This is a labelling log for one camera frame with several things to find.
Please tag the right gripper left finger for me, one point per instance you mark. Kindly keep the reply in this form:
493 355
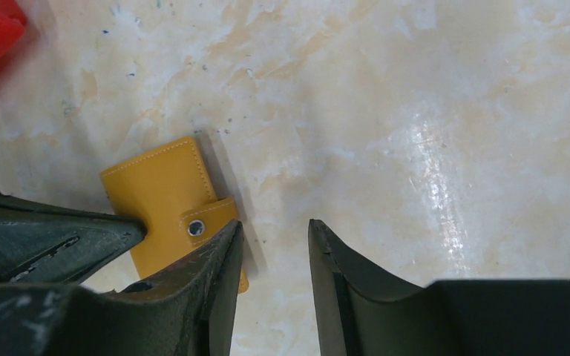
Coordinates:
188 308

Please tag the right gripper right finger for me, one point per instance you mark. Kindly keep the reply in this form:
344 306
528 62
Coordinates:
362 309

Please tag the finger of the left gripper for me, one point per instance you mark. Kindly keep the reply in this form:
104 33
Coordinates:
41 243

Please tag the tan leather card holder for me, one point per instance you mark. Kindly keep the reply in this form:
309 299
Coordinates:
170 190

